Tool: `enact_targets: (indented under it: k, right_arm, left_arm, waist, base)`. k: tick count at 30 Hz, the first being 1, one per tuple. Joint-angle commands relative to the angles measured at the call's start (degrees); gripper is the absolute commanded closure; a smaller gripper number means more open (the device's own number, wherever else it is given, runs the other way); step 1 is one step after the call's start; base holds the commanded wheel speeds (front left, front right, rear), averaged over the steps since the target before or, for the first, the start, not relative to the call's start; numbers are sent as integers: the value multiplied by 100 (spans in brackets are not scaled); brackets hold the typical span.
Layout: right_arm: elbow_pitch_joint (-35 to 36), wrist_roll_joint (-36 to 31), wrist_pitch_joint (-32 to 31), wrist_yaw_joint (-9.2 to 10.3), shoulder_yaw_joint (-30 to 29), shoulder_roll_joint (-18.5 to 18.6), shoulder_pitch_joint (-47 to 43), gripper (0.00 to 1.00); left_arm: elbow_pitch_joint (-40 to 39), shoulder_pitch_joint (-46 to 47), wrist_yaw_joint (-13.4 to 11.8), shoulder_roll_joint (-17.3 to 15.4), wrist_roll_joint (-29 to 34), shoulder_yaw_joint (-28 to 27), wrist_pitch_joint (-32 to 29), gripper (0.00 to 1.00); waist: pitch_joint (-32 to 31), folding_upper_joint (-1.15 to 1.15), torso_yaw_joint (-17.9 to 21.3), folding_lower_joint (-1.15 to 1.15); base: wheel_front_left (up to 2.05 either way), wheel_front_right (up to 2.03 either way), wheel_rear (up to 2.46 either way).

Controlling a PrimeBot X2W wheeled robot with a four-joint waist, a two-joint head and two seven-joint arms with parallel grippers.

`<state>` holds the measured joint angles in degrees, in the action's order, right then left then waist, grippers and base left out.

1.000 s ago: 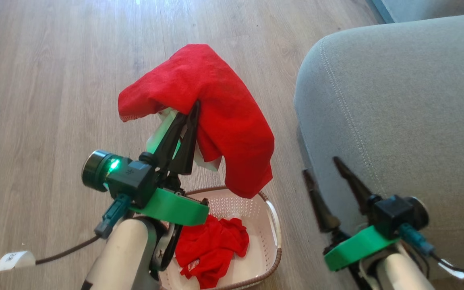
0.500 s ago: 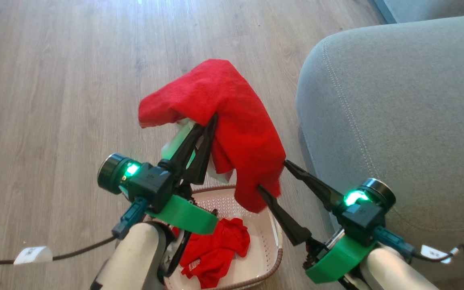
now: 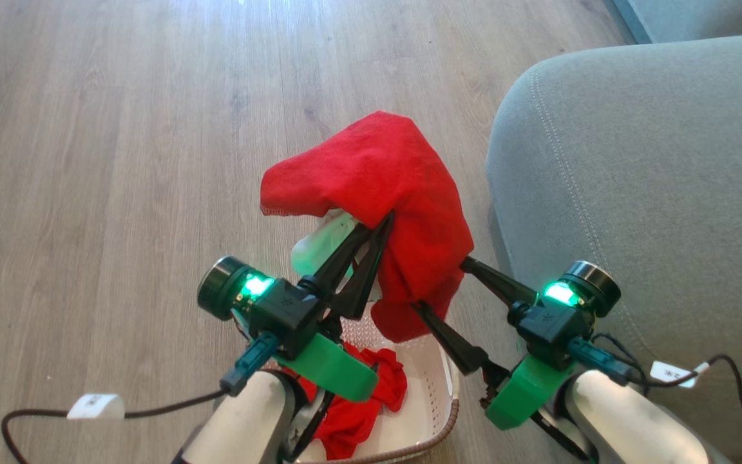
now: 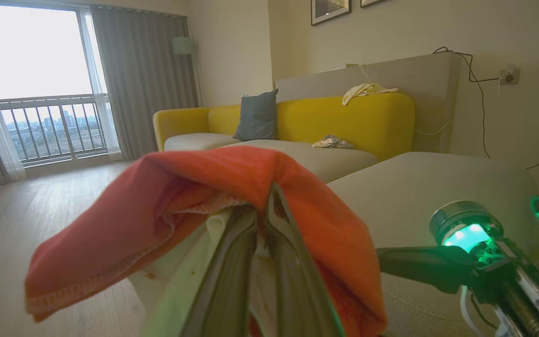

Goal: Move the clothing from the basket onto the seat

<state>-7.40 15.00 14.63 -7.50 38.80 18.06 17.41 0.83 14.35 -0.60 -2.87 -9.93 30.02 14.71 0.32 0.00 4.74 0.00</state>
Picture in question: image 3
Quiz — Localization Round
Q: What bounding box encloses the white basket brown rim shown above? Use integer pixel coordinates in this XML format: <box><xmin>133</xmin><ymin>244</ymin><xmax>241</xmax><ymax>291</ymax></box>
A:
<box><xmin>262</xmin><ymin>303</ymin><xmax>461</xmax><ymax>464</ymax></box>

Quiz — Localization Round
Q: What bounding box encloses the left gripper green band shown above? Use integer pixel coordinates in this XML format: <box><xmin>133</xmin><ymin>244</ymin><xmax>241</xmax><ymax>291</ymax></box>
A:
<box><xmin>197</xmin><ymin>213</ymin><xmax>396</xmax><ymax>404</ymax></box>

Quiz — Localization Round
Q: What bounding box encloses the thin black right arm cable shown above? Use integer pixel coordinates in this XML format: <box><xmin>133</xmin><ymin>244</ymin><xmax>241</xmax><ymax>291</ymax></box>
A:
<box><xmin>529</xmin><ymin>411</ymin><xmax>592</xmax><ymax>462</ymax></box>

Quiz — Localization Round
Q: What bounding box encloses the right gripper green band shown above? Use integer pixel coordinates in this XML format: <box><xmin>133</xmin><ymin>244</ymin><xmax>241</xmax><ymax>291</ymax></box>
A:
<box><xmin>412</xmin><ymin>256</ymin><xmax>622</xmax><ymax>431</ymax></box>

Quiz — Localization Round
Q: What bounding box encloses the white cable tag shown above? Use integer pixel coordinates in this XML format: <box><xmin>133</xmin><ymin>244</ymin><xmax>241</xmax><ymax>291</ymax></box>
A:
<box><xmin>67</xmin><ymin>393</ymin><xmax>125</xmax><ymax>421</ymax></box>
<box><xmin>650</xmin><ymin>360</ymin><xmax>710</xmax><ymax>389</ymax></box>

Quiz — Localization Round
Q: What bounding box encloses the black right camera cable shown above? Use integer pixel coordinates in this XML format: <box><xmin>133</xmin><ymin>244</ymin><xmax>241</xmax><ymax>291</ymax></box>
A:
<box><xmin>567</xmin><ymin>334</ymin><xmax>742</xmax><ymax>464</ymax></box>

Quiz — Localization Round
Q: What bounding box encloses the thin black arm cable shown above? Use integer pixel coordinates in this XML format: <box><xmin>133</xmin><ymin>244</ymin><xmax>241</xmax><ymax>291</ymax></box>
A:
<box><xmin>529</xmin><ymin>411</ymin><xmax>592</xmax><ymax>462</ymax></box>
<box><xmin>286</xmin><ymin>387</ymin><xmax>334</xmax><ymax>464</ymax></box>

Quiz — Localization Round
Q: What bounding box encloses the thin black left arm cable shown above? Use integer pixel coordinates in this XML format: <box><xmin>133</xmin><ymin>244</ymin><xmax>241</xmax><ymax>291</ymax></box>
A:
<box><xmin>286</xmin><ymin>387</ymin><xmax>334</xmax><ymax>464</ymax></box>

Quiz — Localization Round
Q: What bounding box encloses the red garment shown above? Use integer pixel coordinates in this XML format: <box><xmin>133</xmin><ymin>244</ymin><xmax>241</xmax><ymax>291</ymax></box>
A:
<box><xmin>260</xmin><ymin>111</ymin><xmax>475</xmax><ymax>460</ymax></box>

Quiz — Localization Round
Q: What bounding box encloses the grey sofa section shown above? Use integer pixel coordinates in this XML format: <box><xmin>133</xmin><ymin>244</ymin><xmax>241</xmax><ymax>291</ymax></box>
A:
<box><xmin>606</xmin><ymin>0</ymin><xmax>742</xmax><ymax>44</ymax></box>

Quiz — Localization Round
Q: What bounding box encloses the black camera cable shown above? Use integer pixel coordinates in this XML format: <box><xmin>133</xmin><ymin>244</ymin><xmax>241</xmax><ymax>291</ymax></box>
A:
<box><xmin>567</xmin><ymin>334</ymin><xmax>742</xmax><ymax>464</ymax></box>
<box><xmin>1</xmin><ymin>332</ymin><xmax>280</xmax><ymax>464</ymax></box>

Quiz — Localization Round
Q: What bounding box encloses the grey fabric sofa seat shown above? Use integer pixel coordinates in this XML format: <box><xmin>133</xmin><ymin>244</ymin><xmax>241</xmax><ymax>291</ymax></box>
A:
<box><xmin>486</xmin><ymin>32</ymin><xmax>742</xmax><ymax>462</ymax></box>

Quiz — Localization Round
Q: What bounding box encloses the black left camera cable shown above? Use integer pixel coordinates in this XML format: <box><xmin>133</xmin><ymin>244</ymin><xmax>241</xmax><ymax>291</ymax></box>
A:
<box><xmin>1</xmin><ymin>332</ymin><xmax>280</xmax><ymax>464</ymax></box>

